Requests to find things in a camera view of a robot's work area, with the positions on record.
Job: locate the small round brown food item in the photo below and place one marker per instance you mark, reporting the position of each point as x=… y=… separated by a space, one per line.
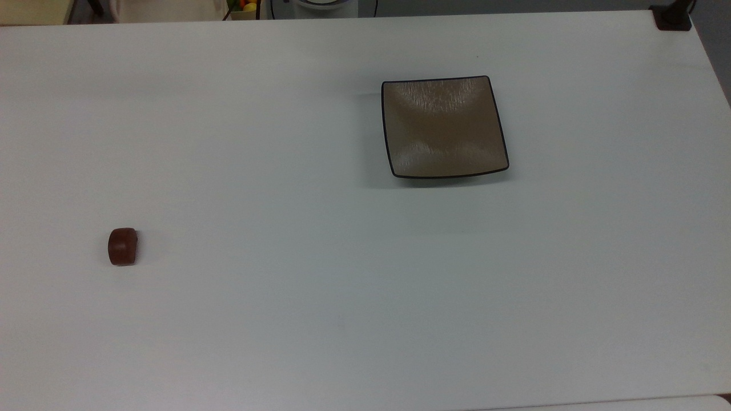
x=122 y=247

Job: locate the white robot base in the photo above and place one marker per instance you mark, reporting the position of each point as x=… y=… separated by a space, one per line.
x=323 y=7

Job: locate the square beige ceramic plate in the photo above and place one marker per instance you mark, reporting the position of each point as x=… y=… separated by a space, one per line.
x=444 y=128

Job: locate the box of toy fruit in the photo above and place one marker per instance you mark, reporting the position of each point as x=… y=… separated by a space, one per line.
x=245 y=9

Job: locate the beige wooden cabinet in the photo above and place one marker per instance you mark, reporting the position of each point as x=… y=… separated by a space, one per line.
x=34 y=11

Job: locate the black camera stand clamp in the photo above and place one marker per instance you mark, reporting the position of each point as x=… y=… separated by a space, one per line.
x=673 y=17

